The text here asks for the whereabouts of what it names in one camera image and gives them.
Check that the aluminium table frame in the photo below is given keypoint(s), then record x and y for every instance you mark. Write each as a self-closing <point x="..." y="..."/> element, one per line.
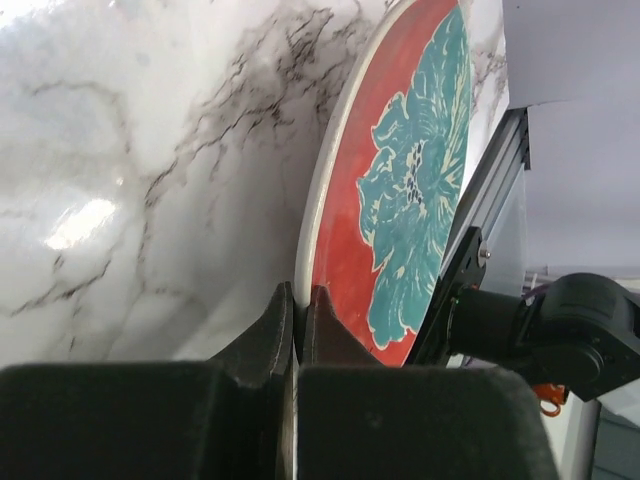
<point x="485" y="194"/>

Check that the red plate teal flower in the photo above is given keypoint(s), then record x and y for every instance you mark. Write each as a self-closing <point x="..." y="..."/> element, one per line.
<point x="388" y="178"/>

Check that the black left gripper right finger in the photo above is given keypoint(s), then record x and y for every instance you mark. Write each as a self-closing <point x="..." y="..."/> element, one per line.
<point x="358" y="419"/>

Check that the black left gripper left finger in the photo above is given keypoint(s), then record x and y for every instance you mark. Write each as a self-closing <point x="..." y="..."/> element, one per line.
<point x="219" y="418"/>

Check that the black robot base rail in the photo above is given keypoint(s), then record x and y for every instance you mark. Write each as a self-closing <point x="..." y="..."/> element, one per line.
<point x="455" y="322"/>

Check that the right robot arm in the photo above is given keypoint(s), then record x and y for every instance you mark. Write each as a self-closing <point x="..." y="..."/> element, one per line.
<point x="580" y="332"/>

